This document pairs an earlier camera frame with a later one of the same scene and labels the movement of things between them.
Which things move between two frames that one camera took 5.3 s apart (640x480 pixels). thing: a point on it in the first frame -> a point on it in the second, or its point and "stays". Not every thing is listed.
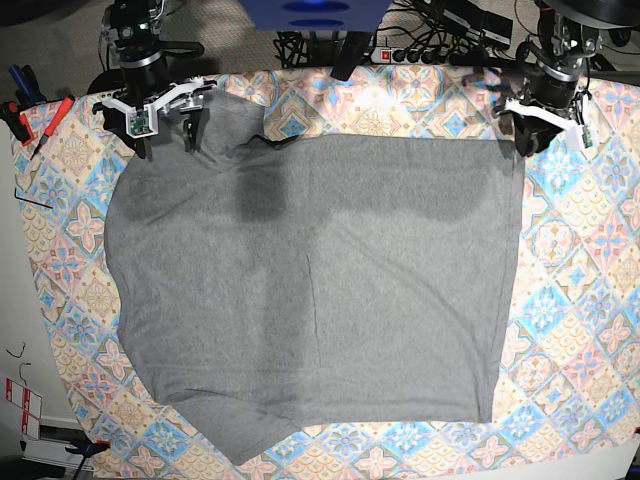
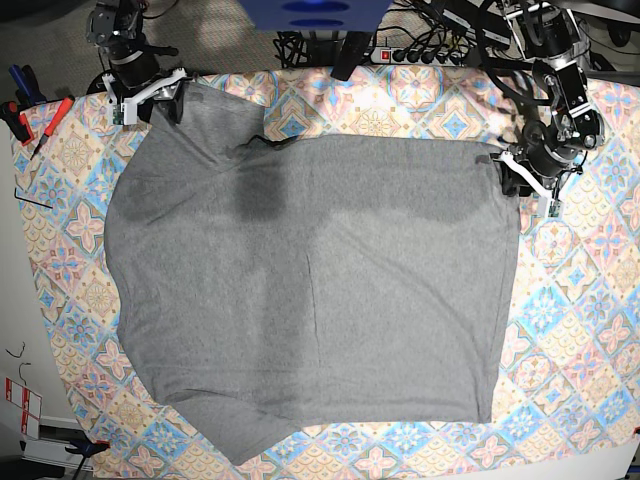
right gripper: (544, 99) -> (541, 166)
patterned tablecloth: (567, 391) stays
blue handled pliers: (26, 80) stays
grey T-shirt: (273, 282) stays
